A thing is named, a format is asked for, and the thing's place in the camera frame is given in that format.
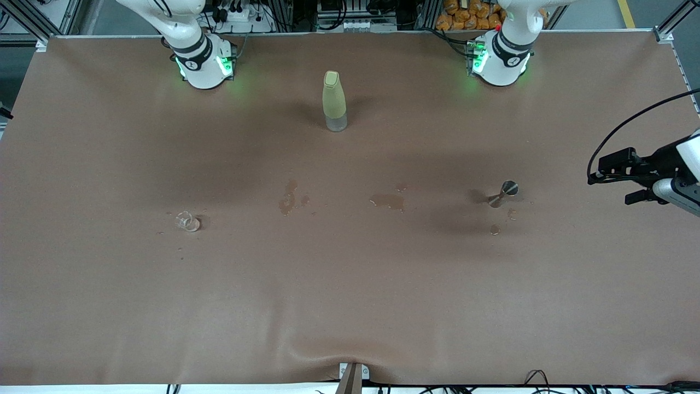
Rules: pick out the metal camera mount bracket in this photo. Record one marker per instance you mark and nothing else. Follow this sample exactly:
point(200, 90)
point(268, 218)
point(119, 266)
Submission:
point(353, 380)

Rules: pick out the aluminium frame post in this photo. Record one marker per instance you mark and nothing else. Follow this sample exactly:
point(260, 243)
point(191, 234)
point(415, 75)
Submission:
point(670, 27)
point(33, 22)

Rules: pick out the white power strip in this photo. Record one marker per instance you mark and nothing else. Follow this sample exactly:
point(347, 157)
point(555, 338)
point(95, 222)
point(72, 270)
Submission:
point(240, 16)

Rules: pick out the white connector strip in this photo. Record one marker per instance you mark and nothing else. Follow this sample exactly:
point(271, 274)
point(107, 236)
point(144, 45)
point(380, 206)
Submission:
point(356, 25)

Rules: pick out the brown table mat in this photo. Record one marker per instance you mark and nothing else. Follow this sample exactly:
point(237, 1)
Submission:
point(350, 273)

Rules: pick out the small clear glass beaker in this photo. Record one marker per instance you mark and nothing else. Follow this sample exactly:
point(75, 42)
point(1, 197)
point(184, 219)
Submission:
point(191, 223)

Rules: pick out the yellow-green capped bottle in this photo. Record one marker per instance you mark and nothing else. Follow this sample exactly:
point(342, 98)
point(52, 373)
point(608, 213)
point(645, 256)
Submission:
point(333, 98)

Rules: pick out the steel double-cone jigger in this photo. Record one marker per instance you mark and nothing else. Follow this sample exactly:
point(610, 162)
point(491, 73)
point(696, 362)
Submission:
point(509, 189)

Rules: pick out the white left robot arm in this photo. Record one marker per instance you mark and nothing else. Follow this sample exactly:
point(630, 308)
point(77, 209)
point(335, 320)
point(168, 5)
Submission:
point(503, 68)

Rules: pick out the liquid puddle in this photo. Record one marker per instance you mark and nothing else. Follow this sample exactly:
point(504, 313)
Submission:
point(285, 205)
point(389, 201)

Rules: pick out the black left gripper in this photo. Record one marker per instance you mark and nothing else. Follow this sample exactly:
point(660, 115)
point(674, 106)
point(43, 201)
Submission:
point(658, 161)

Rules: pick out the orange snack bags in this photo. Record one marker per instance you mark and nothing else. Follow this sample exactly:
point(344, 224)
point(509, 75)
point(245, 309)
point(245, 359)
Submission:
point(459, 16)

